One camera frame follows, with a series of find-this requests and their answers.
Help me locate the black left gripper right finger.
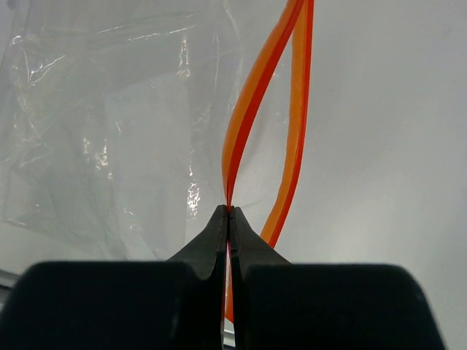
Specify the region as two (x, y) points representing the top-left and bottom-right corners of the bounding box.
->
(229, 208), (445, 349)

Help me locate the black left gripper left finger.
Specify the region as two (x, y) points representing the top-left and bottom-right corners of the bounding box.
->
(1, 206), (228, 349)

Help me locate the clear zip bag orange zipper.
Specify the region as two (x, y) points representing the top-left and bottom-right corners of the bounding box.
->
(1, 1), (315, 297)

